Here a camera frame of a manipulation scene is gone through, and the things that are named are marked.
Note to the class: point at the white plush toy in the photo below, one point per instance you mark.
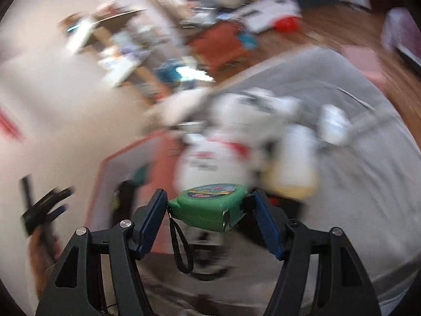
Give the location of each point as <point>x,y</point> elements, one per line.
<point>213,158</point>

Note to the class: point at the red plastic basin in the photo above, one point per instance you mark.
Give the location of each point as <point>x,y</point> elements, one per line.
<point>286,24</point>

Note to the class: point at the white drawer cabinet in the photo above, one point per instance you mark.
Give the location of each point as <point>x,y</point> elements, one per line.
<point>263,10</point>

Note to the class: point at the white plastic bottle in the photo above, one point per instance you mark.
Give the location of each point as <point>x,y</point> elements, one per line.
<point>292,164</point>

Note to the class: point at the pink mat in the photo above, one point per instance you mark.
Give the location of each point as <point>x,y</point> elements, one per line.
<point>361,62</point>

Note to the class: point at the grey blanket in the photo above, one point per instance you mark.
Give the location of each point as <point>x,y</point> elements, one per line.
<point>361,187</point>

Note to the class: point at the person's left forearm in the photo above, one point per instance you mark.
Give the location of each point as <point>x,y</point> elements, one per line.
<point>36,266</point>

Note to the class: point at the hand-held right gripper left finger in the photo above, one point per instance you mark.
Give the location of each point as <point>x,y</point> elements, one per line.
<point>151,217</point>

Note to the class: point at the white fluffy toy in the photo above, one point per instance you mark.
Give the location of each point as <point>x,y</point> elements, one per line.
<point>334,125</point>

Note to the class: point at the wooden shelf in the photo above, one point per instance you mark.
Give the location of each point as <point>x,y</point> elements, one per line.
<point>131,72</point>

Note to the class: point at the green tape measure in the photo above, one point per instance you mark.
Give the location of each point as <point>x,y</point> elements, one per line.
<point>204,209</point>

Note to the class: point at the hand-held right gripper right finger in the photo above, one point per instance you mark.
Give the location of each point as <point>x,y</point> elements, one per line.
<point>266,223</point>

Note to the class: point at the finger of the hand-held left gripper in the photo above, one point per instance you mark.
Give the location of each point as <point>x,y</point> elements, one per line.
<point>54,212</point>
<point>56,196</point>

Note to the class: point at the orange storage box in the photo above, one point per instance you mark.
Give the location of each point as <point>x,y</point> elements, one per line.
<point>217,46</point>
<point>115,177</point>

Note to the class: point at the blue container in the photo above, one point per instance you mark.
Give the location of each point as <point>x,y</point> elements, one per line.
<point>167,72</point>

